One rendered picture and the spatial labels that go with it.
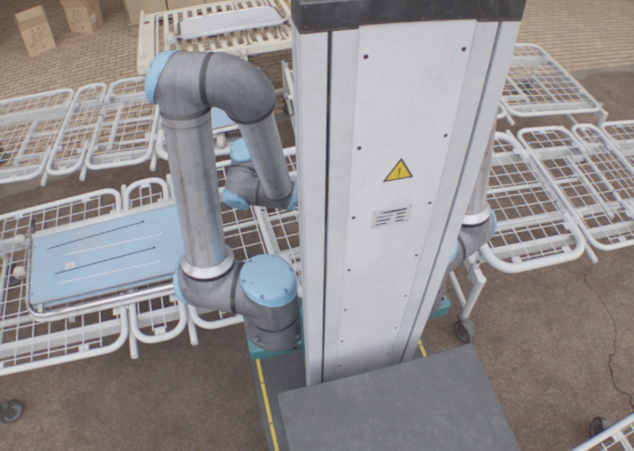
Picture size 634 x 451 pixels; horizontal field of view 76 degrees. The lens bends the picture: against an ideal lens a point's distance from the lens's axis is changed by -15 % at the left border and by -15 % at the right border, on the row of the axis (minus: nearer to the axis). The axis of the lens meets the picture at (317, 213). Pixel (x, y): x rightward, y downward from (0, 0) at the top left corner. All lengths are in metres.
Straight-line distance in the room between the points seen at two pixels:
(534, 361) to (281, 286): 1.53
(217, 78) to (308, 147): 0.29
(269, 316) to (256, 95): 0.61
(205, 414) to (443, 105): 1.73
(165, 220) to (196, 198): 0.92
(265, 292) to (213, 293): 0.15
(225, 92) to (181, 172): 0.23
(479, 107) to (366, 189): 0.24
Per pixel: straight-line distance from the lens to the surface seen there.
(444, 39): 0.70
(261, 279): 1.24
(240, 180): 1.45
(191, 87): 0.95
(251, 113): 0.97
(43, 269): 2.09
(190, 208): 1.12
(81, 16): 5.50
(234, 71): 0.94
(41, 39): 5.40
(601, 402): 2.50
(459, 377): 1.31
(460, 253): 1.40
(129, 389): 2.30
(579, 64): 5.06
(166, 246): 1.93
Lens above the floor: 2.00
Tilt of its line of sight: 47 degrees down
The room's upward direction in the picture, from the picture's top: straight up
